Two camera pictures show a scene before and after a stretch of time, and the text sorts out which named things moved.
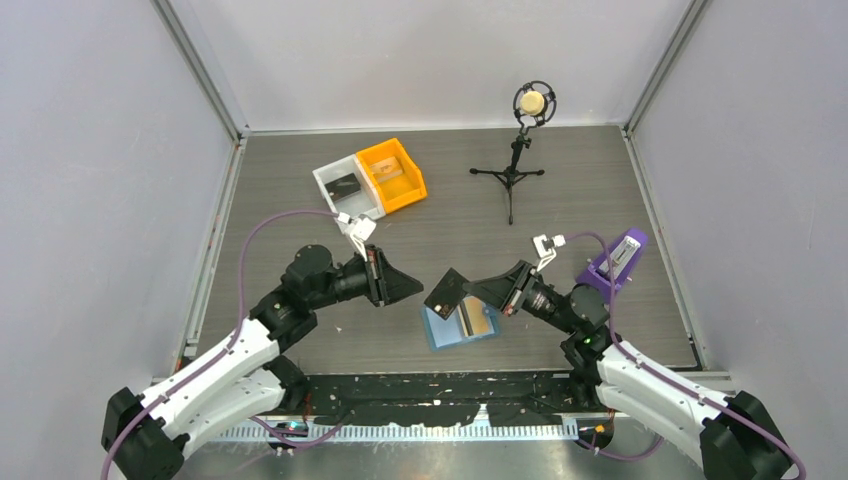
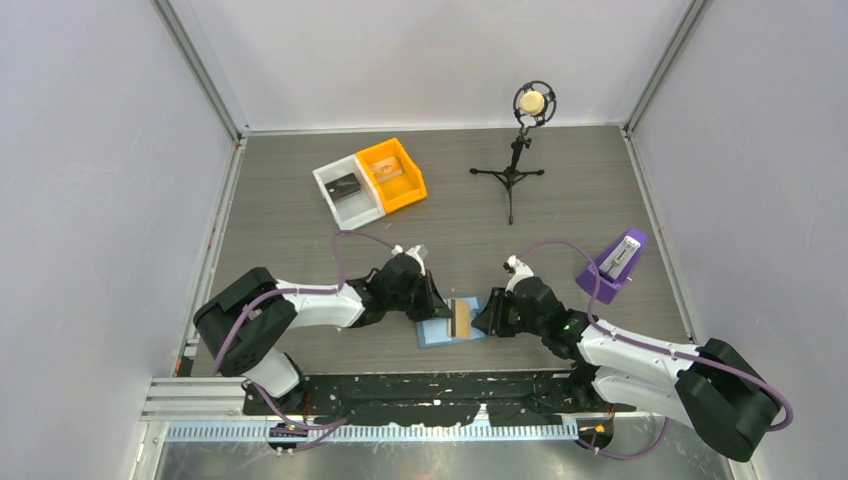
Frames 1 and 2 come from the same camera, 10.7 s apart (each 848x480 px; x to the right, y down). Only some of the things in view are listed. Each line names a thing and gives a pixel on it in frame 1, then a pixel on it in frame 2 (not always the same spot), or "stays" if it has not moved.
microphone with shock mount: [534, 103] stays
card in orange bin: [386, 169] stays
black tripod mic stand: [512, 175] stays
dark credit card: [448, 293] to [342, 187]
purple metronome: [625, 252] stays
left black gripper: [384, 283] to [432, 305]
